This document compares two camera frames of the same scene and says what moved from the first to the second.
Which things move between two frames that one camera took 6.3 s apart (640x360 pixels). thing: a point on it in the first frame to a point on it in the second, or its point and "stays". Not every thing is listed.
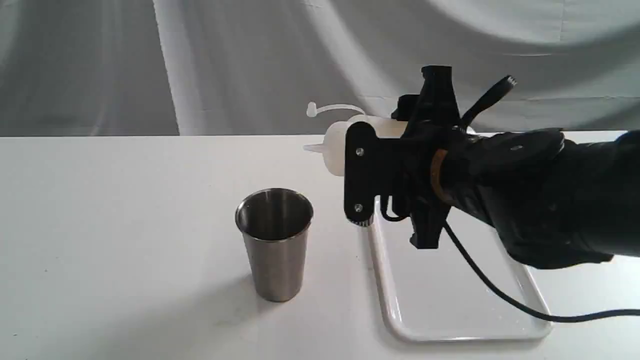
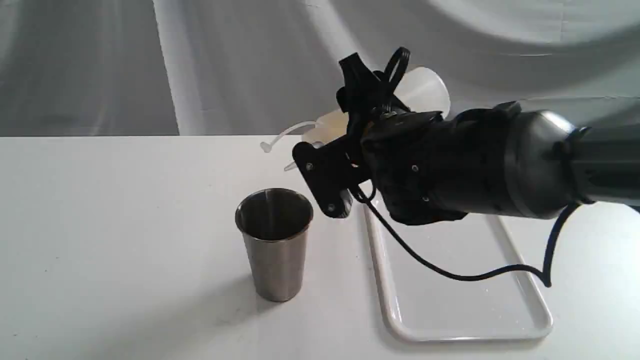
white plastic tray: [440, 293] stays
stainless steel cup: [275, 222] stays
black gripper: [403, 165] to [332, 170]
